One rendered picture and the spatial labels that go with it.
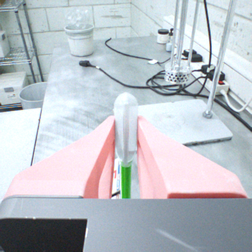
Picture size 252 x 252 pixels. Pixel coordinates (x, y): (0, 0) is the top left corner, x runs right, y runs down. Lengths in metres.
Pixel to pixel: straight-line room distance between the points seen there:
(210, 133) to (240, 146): 0.08
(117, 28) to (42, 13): 0.75
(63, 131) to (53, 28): 2.01
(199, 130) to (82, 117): 0.34
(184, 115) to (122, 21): 2.02
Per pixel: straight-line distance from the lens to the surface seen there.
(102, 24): 2.60
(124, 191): 0.16
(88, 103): 0.78
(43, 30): 2.62
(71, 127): 0.68
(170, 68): 0.58
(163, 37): 1.33
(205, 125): 0.68
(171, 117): 0.69
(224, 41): 0.62
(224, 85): 0.85
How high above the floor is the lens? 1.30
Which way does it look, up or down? 37 degrees down
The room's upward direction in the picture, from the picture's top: 1 degrees counter-clockwise
